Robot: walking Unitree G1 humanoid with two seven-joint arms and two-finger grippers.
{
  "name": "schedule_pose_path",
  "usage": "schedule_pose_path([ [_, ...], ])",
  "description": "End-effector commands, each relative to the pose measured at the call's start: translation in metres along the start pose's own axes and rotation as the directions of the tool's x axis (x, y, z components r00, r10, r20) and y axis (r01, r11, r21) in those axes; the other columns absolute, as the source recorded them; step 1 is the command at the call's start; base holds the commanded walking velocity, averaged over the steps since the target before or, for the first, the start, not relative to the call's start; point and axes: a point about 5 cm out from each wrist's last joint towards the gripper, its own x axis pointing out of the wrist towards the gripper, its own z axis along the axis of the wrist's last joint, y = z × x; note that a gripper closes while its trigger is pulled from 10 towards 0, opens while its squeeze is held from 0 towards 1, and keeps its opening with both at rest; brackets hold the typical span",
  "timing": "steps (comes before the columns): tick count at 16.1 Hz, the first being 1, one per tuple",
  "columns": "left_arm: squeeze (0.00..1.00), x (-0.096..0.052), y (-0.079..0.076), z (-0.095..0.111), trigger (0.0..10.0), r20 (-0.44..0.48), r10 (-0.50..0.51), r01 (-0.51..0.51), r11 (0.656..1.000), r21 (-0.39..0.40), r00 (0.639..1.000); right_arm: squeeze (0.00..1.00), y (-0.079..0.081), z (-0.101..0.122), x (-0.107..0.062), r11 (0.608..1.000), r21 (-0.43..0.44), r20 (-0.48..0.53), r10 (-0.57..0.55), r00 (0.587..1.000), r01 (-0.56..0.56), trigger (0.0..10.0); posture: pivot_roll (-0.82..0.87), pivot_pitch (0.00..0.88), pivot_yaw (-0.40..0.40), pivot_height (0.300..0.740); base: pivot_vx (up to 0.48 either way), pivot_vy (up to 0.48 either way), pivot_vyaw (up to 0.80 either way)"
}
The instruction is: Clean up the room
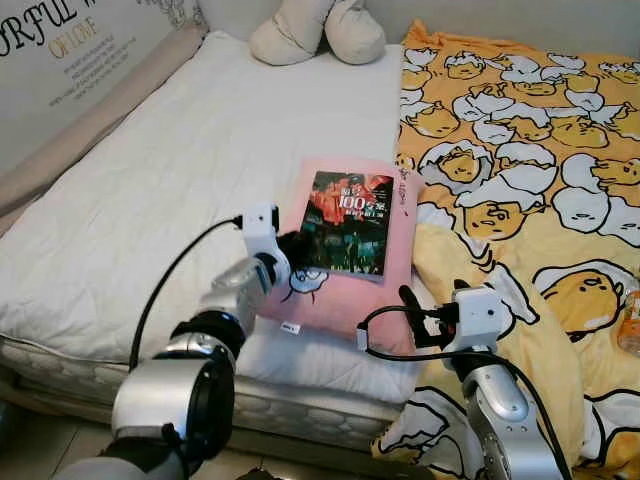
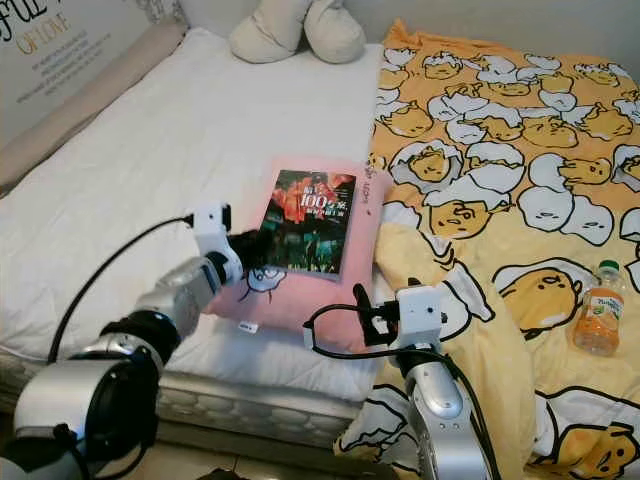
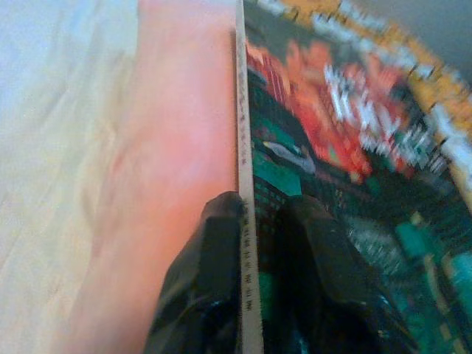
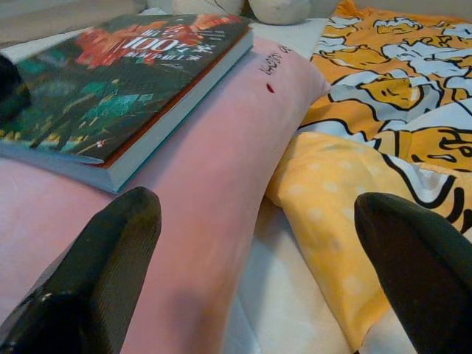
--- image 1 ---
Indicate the white quilted mattress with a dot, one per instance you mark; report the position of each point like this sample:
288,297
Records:
200,180

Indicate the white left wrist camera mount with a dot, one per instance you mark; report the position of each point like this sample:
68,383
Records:
260,232

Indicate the beige padded bed rail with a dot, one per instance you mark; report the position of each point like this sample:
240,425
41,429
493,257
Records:
100,125

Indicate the yellow cartoon egg blanket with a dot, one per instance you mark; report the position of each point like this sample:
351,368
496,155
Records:
530,150

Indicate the beige plush toy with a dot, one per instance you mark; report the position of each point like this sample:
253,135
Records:
320,30

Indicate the pink pillow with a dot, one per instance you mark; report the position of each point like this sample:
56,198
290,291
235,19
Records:
400,230

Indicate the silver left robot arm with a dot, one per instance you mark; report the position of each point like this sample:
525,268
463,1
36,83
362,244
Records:
165,385

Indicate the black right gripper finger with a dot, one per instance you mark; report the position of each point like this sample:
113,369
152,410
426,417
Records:
412,308

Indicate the dark paperback book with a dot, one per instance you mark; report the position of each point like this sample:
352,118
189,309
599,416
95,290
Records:
348,225

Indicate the grey lettered fabric headboard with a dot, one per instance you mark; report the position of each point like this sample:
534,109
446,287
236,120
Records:
70,70

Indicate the orange juice bottle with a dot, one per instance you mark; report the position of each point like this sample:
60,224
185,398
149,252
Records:
630,325

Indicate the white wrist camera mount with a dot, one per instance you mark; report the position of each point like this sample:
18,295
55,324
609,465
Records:
482,318
260,232

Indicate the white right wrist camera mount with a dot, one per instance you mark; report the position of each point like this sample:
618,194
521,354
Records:
482,318

